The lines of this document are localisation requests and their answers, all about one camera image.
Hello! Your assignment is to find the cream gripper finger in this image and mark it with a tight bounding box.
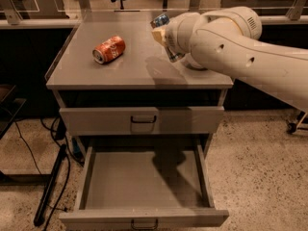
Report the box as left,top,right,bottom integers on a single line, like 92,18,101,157
151,26,167,46

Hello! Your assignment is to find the silver blue redbull can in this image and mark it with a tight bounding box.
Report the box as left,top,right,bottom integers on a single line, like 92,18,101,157
150,13,184,63

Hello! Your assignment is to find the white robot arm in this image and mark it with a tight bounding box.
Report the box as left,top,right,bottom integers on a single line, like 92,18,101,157
152,7,308,112

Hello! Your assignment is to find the orange soda can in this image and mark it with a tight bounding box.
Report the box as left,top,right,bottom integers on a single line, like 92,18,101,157
92,36,126,64

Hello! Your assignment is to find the grey drawer cabinet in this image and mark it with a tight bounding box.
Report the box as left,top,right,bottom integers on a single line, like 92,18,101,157
44,11,236,231

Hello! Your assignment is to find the closed upper grey drawer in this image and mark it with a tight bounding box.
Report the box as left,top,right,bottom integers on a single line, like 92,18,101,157
60,106,224,136

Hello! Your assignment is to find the open middle grey drawer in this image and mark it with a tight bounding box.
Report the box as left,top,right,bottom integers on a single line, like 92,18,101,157
60,144,229,231

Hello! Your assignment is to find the white ceramic bowl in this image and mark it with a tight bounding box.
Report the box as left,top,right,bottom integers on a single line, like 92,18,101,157
185,54,207,70

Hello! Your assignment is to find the black floor bar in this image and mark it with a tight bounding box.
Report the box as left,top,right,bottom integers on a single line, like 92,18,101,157
34,144,66,227

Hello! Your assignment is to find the black upper drawer handle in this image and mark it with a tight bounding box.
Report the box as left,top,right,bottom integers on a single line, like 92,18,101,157
130,115,157,124

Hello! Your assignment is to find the black drawer handle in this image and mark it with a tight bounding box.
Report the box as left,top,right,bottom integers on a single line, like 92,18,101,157
130,115,157,124
131,218,159,231

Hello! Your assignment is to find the black floor cable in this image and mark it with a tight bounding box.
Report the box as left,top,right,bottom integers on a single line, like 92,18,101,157
13,115,85,231

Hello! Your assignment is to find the black middle drawer handle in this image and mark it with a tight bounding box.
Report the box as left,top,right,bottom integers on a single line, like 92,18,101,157
131,218,159,231

